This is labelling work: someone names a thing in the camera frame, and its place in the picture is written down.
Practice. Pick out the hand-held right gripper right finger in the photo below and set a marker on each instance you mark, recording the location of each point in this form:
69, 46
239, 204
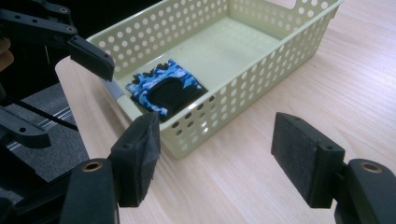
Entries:
306, 161

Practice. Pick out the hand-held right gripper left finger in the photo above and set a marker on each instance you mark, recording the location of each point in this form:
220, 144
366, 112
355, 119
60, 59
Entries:
134, 161

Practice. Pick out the blue camouflage fingerless glove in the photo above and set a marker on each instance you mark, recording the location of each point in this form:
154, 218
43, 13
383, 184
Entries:
155, 82

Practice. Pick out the pale yellow plastic basket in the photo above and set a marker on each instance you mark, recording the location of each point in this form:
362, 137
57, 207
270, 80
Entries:
224, 49

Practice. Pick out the aluminium floor rail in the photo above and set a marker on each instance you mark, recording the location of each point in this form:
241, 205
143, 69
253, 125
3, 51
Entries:
53, 119

